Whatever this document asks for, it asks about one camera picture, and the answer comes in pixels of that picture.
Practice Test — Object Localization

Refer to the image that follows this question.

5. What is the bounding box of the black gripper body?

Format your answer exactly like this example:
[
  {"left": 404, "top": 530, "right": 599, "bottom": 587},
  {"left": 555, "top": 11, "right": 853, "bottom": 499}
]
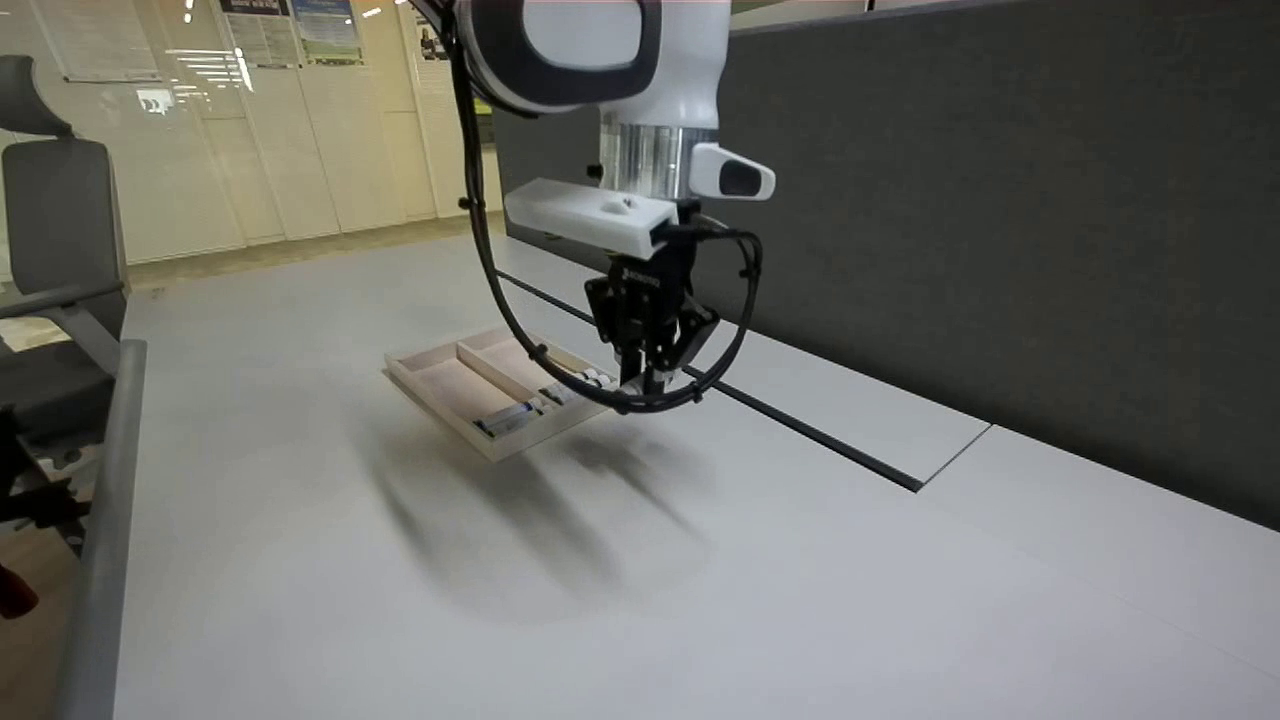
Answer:
[{"left": 584, "top": 245, "right": 716, "bottom": 352}]

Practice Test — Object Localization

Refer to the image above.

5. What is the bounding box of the light wooden two-compartment tray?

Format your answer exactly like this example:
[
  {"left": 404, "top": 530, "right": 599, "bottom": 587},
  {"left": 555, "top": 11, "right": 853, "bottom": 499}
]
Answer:
[{"left": 379, "top": 324, "right": 626, "bottom": 466}]

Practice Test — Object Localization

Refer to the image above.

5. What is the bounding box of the dark gray desk partition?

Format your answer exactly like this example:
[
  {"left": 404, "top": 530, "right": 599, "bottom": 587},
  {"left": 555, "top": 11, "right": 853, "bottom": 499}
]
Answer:
[{"left": 483, "top": 0, "right": 1280, "bottom": 530}]

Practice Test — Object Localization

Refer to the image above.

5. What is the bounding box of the gray office chair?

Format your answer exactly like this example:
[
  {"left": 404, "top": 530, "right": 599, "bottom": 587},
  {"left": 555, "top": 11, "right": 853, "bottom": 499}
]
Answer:
[{"left": 0, "top": 53, "right": 136, "bottom": 623}]

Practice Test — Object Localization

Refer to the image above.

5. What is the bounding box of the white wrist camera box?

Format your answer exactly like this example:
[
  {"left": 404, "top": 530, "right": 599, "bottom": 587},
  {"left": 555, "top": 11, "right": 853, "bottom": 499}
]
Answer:
[{"left": 500, "top": 175, "right": 681, "bottom": 263}]

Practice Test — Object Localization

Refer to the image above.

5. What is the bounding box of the gray table cable flap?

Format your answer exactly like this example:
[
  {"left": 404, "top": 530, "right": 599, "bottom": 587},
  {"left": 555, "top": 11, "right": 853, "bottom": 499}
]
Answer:
[{"left": 489, "top": 237, "right": 997, "bottom": 496}]

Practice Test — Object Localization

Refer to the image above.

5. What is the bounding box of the small photo wall poster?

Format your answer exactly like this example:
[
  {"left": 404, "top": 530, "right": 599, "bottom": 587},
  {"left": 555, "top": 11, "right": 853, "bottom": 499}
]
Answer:
[{"left": 415, "top": 11, "right": 452, "bottom": 63}]

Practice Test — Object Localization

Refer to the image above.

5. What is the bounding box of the landscape wall poster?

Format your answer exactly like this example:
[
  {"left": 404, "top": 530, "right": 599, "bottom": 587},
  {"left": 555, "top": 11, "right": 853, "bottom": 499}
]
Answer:
[{"left": 287, "top": 0, "right": 370, "bottom": 69}]

